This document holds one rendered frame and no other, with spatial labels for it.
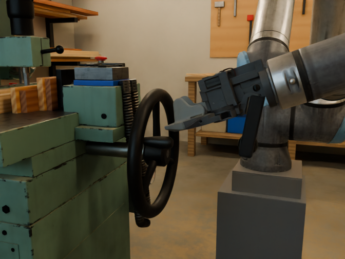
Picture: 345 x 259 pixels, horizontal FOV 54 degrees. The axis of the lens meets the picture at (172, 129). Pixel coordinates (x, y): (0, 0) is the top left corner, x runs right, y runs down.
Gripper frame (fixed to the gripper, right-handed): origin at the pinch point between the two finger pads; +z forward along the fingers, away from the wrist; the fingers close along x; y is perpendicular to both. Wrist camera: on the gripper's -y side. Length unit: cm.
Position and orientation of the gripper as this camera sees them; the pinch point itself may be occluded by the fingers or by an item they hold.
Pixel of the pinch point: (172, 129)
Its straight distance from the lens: 65.7
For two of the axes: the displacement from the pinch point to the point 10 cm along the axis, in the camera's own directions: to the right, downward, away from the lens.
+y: -3.3, -9.4, -0.9
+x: -2.9, 2.0, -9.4
